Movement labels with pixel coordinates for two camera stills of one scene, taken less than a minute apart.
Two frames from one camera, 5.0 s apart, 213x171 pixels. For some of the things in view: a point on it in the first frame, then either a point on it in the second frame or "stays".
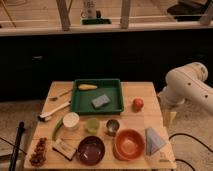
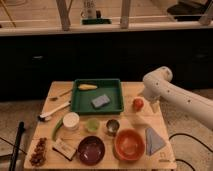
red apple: [137, 104] stays
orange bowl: [128, 144] stays
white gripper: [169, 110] → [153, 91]
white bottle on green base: [90, 16] stays
